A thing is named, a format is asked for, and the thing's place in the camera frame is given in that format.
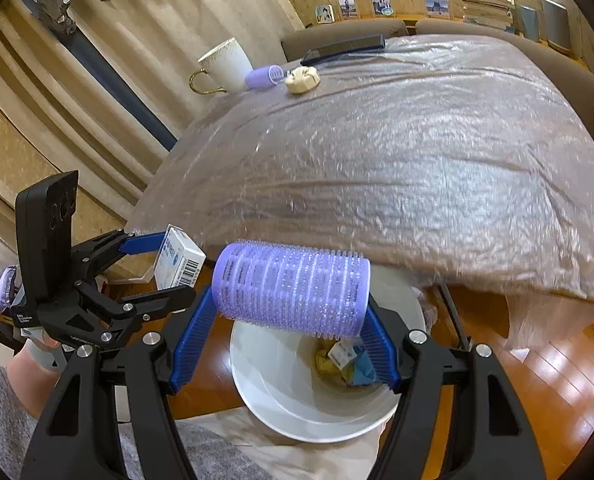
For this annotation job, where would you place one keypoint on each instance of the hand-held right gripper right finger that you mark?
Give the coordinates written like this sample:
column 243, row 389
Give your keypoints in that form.
column 379, row 345

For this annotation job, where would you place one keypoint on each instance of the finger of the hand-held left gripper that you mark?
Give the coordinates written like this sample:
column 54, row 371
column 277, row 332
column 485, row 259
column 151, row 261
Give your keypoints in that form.
column 162, row 301
column 142, row 242

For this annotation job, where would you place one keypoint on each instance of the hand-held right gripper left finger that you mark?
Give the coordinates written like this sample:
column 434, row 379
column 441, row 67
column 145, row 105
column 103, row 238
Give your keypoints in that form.
column 194, row 340

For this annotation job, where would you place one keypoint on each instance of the white box with barcode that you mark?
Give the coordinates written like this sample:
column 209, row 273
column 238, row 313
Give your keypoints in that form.
column 177, row 255

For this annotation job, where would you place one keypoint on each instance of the small white blue carton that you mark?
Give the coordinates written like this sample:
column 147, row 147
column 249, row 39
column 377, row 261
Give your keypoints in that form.
column 342, row 352

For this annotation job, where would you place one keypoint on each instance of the white round bin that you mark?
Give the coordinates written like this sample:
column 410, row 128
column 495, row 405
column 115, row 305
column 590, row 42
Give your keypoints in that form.
column 277, row 385

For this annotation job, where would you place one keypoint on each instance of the large purple hair roller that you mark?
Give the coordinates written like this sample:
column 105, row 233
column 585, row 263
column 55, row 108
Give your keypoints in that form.
column 287, row 285

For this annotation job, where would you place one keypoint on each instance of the person's left forearm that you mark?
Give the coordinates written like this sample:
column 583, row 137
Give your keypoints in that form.
column 2, row 400

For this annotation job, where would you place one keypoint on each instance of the purple small cushion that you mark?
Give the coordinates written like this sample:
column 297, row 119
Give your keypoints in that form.
column 4, row 287

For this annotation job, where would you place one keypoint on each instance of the grey rug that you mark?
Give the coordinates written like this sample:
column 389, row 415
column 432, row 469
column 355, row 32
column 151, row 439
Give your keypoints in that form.
column 207, row 455

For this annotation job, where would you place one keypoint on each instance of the clear plastic table cover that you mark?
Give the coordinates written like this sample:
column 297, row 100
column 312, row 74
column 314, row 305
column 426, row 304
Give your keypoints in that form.
column 402, row 160

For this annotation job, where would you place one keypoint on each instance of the small purple hair roller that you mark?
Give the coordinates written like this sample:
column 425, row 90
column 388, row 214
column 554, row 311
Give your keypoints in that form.
column 264, row 76

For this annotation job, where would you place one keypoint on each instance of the grey angular sculpture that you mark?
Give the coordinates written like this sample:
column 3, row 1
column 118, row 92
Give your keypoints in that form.
column 57, row 2

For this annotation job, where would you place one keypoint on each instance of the black comb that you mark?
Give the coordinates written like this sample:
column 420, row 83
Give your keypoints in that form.
column 342, row 50

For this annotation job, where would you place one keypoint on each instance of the small grey flat box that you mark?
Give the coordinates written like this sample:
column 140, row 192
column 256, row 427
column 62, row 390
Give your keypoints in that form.
column 529, row 22

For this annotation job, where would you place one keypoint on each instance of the stack of books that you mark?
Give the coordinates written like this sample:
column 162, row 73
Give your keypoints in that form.
column 484, row 5

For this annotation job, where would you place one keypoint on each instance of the large grey flat box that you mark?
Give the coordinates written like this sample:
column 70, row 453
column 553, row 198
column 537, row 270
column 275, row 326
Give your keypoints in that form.
column 557, row 25

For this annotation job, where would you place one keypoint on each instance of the small photo frame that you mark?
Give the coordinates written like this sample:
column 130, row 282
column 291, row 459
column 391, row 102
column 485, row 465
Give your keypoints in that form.
column 437, row 8
column 347, row 6
column 380, row 2
column 323, row 13

